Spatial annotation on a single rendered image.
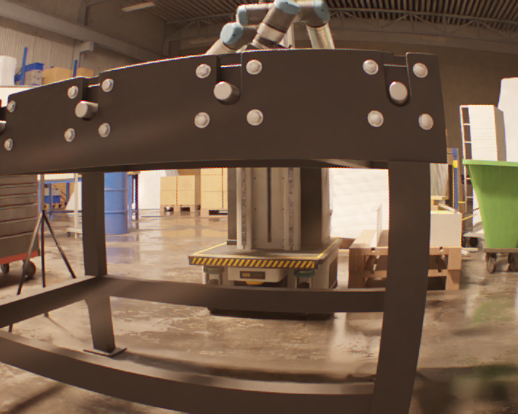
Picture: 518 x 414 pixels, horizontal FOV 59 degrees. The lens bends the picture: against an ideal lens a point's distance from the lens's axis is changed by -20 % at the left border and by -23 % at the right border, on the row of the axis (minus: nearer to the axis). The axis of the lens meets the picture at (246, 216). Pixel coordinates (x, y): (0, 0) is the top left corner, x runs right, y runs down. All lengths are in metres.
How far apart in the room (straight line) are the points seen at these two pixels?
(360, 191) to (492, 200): 1.80
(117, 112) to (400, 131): 0.52
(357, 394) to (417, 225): 0.32
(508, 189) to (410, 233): 3.17
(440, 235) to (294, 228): 1.00
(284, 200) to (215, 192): 7.19
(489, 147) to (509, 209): 1.33
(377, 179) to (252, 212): 2.21
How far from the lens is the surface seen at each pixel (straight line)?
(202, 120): 0.94
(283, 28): 1.76
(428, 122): 0.88
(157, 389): 1.06
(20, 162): 1.19
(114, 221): 7.26
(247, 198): 3.10
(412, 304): 0.88
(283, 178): 3.09
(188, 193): 11.74
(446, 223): 3.44
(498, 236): 4.08
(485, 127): 5.26
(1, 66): 13.19
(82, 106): 1.05
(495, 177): 3.97
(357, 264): 3.41
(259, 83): 0.93
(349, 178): 5.29
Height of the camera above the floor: 0.71
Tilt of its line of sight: 4 degrees down
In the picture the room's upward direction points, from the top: straight up
